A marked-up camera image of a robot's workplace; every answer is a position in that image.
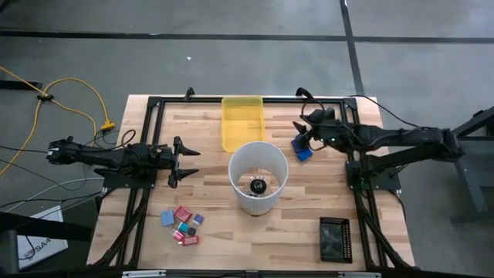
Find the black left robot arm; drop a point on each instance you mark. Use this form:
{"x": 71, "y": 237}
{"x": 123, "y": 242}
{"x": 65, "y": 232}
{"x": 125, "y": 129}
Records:
{"x": 116, "y": 156}

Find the yellow translucent plastic bin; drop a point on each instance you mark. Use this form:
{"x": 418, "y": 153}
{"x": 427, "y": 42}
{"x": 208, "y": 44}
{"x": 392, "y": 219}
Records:
{"x": 243, "y": 123}

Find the purple wall charger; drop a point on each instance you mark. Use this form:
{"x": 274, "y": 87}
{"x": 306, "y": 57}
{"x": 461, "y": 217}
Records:
{"x": 198, "y": 219}

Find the red multi-port wall charger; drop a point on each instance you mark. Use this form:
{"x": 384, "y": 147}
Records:
{"x": 190, "y": 240}

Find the white shade wooden base lamp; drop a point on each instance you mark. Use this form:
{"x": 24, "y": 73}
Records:
{"x": 239, "y": 154}

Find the black and cream wall charger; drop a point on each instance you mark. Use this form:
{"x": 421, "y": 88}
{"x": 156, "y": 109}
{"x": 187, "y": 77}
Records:
{"x": 191, "y": 231}

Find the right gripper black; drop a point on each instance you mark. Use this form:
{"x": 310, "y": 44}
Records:
{"x": 328, "y": 133}

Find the crimson wall charger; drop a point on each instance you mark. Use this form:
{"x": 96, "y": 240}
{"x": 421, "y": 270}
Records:
{"x": 183, "y": 213}

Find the teal wall charger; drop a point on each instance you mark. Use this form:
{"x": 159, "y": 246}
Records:
{"x": 183, "y": 228}

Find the light blue wall charger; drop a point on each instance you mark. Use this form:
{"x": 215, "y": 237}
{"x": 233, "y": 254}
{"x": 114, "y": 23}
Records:
{"x": 167, "y": 218}

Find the black metal table stand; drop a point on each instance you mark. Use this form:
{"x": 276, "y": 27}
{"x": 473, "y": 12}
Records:
{"x": 471, "y": 185}

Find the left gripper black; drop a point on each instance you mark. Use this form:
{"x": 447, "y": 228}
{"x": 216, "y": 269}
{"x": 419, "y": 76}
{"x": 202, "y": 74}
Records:
{"x": 166, "y": 157}

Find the black metal beam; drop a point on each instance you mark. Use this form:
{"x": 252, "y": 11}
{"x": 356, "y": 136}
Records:
{"x": 46, "y": 228}

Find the silver metal bracket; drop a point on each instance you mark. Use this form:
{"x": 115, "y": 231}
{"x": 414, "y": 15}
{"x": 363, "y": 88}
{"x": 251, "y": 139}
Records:
{"x": 359, "y": 274}
{"x": 143, "y": 273}

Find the white cardboard box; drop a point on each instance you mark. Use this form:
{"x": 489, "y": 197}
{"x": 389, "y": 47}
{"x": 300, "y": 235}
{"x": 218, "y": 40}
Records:
{"x": 50, "y": 251}

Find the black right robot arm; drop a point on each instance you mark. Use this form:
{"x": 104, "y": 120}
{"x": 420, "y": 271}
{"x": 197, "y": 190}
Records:
{"x": 405, "y": 139}

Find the blue rectangular block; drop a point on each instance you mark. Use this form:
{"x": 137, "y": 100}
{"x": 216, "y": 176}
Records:
{"x": 305, "y": 155}
{"x": 296, "y": 147}

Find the black mesh tray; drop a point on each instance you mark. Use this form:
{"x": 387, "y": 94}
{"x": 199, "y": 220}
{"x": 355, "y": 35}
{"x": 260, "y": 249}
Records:
{"x": 335, "y": 241}

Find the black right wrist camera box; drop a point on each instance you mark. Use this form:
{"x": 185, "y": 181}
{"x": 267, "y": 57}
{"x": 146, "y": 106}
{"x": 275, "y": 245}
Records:
{"x": 322, "y": 114}

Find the black aluminium table frame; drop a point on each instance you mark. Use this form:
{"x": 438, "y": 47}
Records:
{"x": 281, "y": 100}

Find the pink wall charger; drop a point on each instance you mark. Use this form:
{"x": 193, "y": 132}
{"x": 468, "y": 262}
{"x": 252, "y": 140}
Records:
{"x": 177, "y": 235}

